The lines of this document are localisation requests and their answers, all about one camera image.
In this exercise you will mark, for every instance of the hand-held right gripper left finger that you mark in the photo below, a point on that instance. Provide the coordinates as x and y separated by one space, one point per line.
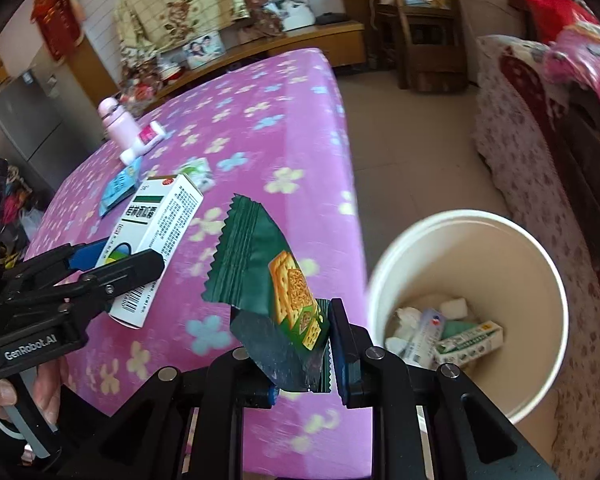
240 390

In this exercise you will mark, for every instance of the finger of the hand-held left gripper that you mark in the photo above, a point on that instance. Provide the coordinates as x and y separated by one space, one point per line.
87 255
130 272

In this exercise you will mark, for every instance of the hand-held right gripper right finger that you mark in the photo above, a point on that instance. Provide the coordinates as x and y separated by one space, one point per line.
340 355

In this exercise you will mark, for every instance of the white green medicine box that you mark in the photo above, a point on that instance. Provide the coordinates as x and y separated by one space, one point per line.
165 225

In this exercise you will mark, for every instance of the white snack bag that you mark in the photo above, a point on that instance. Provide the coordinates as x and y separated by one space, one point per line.
425 335

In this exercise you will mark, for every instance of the green cracker wrapper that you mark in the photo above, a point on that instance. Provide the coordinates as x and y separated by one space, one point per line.
260 260

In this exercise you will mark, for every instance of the white green milk carton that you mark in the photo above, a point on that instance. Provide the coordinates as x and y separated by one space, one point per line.
467 344

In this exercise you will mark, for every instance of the white round bin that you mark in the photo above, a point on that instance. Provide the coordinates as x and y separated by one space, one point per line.
505 260

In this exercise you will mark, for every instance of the person's left hand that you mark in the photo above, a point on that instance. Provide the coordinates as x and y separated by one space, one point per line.
47 385

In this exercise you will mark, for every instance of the blue wrapper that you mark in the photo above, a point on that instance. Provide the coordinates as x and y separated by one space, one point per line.
122 187

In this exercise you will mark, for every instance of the green white packet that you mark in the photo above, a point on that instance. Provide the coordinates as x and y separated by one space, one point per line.
197 172

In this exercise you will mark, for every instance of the white bottle magenta label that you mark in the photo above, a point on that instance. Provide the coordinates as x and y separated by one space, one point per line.
147 140

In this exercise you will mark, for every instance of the pink bottle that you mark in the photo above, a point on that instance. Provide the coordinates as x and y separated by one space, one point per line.
117 122

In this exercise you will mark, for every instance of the grey refrigerator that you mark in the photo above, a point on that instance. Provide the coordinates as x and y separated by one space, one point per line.
35 125

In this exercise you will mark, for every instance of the pink floral tablecloth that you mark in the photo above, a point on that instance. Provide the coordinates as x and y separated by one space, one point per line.
280 125

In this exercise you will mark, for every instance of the framed couple photo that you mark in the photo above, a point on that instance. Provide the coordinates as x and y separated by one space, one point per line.
204 50

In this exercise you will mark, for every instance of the red hanging decoration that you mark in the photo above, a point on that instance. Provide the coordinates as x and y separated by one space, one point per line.
60 20

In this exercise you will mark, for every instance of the floral hanging cloth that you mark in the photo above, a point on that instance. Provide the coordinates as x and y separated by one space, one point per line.
175 10

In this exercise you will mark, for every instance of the sofa with floral cover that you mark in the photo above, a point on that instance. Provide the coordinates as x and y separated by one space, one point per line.
530 170

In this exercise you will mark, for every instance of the low wooden cabinet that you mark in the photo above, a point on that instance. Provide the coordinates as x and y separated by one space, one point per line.
325 42

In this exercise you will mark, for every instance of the large leaning photo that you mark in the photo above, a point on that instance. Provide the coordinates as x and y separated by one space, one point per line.
292 10

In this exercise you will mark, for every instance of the black remote control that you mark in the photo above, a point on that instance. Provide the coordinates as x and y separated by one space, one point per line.
331 18

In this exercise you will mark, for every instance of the wooden shelf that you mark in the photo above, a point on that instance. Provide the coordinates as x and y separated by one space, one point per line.
420 35

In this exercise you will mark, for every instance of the pink printed blanket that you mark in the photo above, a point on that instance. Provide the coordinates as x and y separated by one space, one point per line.
585 60

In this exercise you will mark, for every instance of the red pillow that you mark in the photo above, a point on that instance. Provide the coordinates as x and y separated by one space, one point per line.
555 12

